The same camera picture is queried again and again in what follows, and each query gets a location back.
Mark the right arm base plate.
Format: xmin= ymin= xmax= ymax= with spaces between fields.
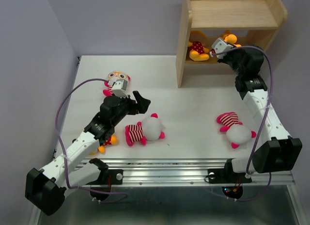
xmin=204 ymin=168 xmax=252 ymax=184

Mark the orange bear polka dot toy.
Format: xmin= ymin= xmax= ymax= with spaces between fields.
xmin=188 ymin=31 xmax=210 ymax=62

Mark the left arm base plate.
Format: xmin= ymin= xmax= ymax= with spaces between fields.
xmin=86 ymin=169 xmax=124 ymax=185

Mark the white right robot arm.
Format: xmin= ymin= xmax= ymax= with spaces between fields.
xmin=211 ymin=45 xmax=302 ymax=181

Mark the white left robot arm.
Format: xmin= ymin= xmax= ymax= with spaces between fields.
xmin=25 ymin=91 xmax=151 ymax=216

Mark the white glasses doll striped shirt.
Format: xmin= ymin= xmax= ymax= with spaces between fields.
xmin=103 ymin=71 xmax=131 ymax=96

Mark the white doll face down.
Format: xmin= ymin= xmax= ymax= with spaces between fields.
xmin=125 ymin=113 xmax=166 ymax=146
xmin=216 ymin=112 xmax=257 ymax=149

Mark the wooden shelf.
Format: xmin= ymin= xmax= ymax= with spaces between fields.
xmin=176 ymin=0 xmax=288 ymax=87

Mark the aluminium mounting rail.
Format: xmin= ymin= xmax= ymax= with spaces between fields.
xmin=38 ymin=149 xmax=296 ymax=188

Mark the white doll centre face down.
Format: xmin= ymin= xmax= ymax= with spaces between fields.
xmin=125 ymin=113 xmax=166 ymax=146

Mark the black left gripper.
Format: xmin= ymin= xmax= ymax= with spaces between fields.
xmin=112 ymin=91 xmax=150 ymax=126

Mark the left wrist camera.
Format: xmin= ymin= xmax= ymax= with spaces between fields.
xmin=112 ymin=79 xmax=128 ymax=98

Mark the white doll right face down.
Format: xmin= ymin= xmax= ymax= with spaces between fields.
xmin=216 ymin=112 xmax=257 ymax=149

